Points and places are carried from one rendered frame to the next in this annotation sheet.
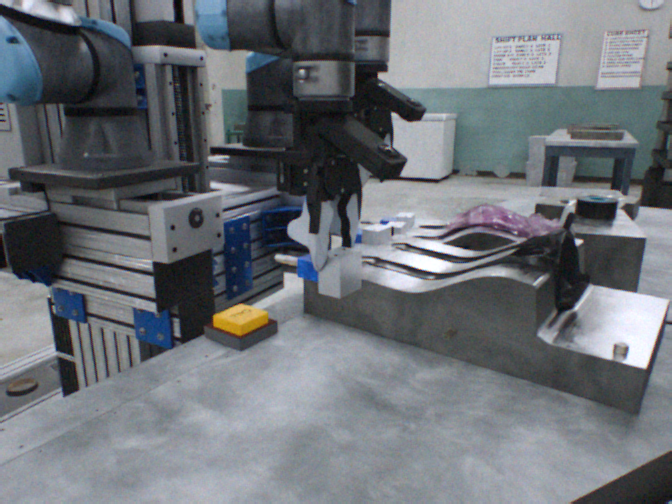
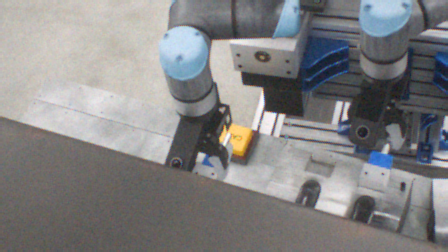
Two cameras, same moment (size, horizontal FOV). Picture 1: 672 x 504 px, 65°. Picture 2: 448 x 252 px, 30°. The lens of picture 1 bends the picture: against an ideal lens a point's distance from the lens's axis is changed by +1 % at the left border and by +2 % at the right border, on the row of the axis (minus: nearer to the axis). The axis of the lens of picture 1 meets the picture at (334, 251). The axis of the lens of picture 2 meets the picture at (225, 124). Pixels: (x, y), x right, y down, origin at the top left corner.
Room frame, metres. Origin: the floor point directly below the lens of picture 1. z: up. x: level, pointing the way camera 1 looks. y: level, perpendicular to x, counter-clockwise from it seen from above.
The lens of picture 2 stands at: (0.65, -0.89, 2.29)
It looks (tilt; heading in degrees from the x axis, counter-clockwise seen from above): 54 degrees down; 86
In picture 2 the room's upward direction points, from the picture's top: 12 degrees counter-clockwise
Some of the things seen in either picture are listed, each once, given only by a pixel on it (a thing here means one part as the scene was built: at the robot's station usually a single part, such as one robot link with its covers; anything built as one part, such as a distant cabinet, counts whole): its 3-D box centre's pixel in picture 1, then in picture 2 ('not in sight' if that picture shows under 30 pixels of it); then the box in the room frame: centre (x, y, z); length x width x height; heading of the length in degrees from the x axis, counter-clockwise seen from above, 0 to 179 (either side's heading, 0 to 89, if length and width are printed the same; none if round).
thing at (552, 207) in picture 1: (578, 215); not in sight; (1.44, -0.69, 0.84); 0.20 x 0.15 x 0.07; 54
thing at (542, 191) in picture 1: (577, 205); not in sight; (4.15, -1.96, 0.32); 0.60 x 0.40 x 0.22; 69
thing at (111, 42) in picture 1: (92, 64); not in sight; (0.92, 0.40, 1.20); 0.13 x 0.12 x 0.14; 163
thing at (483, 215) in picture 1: (500, 219); not in sight; (1.11, -0.36, 0.90); 0.26 x 0.18 x 0.08; 71
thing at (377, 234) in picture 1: (356, 237); (381, 161); (0.99, -0.04, 0.89); 0.13 x 0.05 x 0.05; 54
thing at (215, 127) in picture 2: (319, 149); (201, 118); (0.68, 0.02, 1.09); 0.09 x 0.08 x 0.12; 54
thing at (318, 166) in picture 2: not in sight; (321, 170); (0.88, -0.01, 0.87); 0.05 x 0.05 x 0.04; 54
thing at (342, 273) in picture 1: (312, 265); (216, 161); (0.68, 0.03, 0.93); 0.13 x 0.05 x 0.05; 54
